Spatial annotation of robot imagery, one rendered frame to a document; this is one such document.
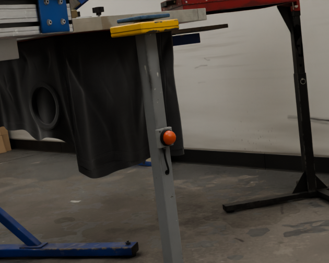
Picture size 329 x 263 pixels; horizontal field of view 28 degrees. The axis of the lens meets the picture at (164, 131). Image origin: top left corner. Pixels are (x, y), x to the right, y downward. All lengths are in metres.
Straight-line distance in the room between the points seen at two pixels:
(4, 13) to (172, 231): 0.77
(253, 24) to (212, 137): 0.88
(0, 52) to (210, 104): 3.25
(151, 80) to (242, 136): 2.76
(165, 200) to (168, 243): 0.12
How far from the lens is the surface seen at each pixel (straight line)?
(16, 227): 3.10
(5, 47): 1.45
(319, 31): 3.95
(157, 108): 1.72
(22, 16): 1.37
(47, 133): 1.99
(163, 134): 1.70
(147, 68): 1.71
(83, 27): 1.82
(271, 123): 4.24
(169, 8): 3.28
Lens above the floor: 0.89
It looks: 8 degrees down
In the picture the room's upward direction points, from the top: 7 degrees counter-clockwise
